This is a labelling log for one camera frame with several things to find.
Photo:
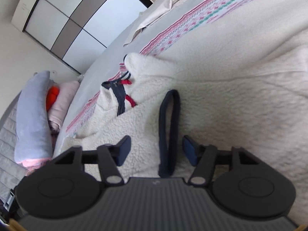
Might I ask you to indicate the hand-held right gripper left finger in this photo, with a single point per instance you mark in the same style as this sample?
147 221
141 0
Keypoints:
123 151

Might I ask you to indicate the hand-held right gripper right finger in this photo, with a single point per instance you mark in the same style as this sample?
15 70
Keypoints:
190 152

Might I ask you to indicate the white fluffy towel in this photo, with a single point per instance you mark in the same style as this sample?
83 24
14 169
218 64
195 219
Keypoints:
240 101

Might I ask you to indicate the pale pink pillow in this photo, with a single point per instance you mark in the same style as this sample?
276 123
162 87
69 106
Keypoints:
63 101

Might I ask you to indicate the red-orange cushion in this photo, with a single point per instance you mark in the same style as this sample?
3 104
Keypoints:
52 97

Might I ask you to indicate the light blue pillow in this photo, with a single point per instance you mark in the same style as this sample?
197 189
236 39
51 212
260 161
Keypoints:
32 115

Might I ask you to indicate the bed with grey sheet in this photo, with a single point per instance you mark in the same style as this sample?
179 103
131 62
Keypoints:
108 53

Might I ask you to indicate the pink patterned blanket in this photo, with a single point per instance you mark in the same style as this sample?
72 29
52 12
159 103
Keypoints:
192 19

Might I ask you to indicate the beige cloth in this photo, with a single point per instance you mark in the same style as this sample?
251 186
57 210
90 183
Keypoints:
158 12

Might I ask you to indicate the white and grey wardrobe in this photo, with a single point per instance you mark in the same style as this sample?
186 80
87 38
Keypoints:
48 16

